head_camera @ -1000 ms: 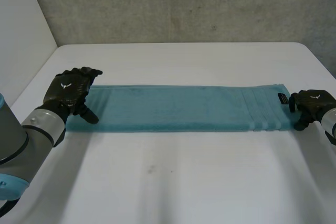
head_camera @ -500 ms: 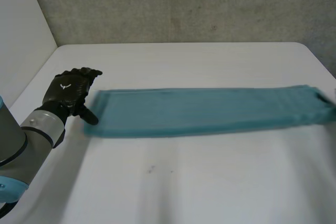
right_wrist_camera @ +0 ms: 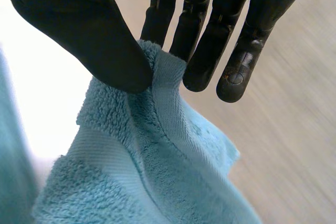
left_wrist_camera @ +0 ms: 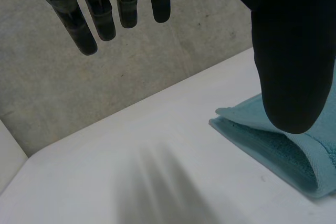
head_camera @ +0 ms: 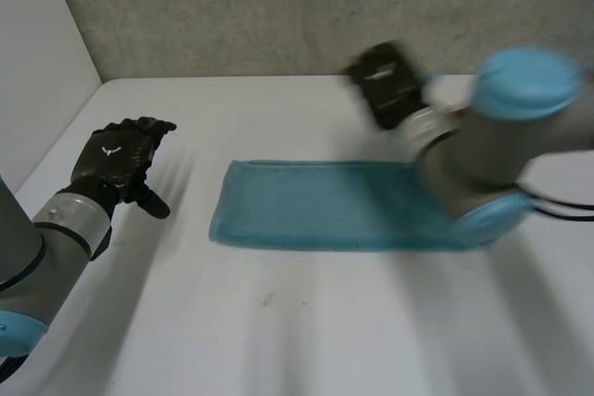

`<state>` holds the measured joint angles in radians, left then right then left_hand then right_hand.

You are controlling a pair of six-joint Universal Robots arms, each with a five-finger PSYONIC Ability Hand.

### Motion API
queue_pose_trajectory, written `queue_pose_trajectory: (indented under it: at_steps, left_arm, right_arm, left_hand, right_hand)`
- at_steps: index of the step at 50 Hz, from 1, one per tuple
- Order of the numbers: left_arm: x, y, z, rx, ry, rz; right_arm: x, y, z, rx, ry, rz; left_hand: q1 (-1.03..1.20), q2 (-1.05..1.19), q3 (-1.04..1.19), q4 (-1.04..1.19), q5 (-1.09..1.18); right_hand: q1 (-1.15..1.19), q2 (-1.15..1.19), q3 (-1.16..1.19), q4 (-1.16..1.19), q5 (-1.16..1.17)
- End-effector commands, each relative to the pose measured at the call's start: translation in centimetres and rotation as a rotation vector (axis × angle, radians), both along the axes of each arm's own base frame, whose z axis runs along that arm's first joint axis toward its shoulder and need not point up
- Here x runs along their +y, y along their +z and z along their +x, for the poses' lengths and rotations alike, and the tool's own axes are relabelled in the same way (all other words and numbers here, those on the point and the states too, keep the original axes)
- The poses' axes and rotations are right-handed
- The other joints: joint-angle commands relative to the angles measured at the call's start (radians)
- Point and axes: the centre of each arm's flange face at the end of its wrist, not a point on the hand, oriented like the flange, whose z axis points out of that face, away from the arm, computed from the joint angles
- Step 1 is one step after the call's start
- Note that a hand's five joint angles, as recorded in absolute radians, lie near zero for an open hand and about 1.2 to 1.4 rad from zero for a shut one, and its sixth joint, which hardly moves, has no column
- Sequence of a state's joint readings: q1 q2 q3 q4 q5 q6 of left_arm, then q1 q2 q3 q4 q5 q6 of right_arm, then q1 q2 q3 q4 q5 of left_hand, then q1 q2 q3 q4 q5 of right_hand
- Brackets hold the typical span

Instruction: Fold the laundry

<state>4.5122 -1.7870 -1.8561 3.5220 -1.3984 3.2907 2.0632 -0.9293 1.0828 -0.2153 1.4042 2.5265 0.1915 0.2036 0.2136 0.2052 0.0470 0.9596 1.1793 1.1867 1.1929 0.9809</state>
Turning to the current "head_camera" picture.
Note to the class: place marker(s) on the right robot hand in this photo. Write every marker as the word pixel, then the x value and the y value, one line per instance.
pixel 387 85

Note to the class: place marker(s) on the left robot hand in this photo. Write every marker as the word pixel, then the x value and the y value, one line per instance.
pixel 111 155

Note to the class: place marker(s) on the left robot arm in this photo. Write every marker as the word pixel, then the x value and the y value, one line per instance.
pixel 32 252

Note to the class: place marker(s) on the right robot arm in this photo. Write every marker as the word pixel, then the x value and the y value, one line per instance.
pixel 492 136

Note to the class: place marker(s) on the teal towel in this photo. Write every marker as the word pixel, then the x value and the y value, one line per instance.
pixel 320 203

